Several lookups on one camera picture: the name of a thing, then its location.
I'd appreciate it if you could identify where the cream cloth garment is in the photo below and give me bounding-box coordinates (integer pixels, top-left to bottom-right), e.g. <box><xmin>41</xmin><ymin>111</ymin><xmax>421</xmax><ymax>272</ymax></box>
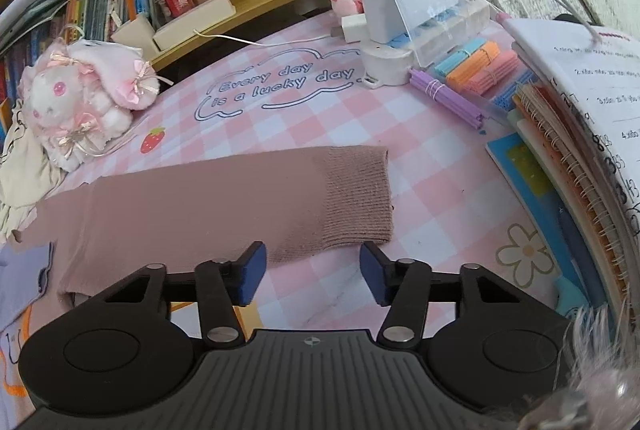
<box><xmin>0</xmin><ymin>100</ymin><xmax>66</xmax><ymax>243</ymax></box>

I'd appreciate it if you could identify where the purple counting stick bundle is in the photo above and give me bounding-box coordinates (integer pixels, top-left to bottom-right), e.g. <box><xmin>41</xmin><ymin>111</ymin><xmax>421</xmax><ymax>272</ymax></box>
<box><xmin>409</xmin><ymin>68</ymin><xmax>485</xmax><ymax>131</ymax></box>

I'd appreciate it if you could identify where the pink checkered table mat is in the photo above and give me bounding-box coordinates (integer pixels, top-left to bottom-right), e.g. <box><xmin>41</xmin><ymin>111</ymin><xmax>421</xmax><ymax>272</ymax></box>
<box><xmin>0</xmin><ymin>4</ymin><xmax>591</xmax><ymax>411</ymax></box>

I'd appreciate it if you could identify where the white power adapter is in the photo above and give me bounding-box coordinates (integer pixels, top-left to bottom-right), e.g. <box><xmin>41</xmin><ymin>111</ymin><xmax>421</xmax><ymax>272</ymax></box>
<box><xmin>362</xmin><ymin>0</ymin><xmax>406</xmax><ymax>44</ymax></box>

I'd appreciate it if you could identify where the purple and brown sweater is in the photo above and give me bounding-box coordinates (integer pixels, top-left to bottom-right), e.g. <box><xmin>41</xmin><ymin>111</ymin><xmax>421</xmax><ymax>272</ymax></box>
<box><xmin>0</xmin><ymin>144</ymin><xmax>394</xmax><ymax>391</ymax></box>

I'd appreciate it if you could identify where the stack of spiral notebooks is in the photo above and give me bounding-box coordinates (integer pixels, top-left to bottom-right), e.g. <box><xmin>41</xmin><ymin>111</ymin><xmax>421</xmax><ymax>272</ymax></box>
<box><xmin>499</xmin><ymin>14</ymin><xmax>640</xmax><ymax>311</ymax></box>

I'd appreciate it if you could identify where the clear plastic stick box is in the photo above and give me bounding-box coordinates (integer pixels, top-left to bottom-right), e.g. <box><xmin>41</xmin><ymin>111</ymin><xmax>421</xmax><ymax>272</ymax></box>
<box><xmin>380</xmin><ymin>0</ymin><xmax>520</xmax><ymax>97</ymax></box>

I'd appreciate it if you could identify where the white pink bunny plush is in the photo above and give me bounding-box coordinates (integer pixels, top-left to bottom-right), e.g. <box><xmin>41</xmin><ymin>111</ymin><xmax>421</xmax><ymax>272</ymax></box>
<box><xmin>20</xmin><ymin>38</ymin><xmax>162</xmax><ymax>172</ymax></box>

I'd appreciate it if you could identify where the blue book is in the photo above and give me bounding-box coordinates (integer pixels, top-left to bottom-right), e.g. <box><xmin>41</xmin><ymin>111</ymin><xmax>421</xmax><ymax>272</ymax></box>
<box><xmin>486</xmin><ymin>132</ymin><xmax>589</xmax><ymax>317</ymax></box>

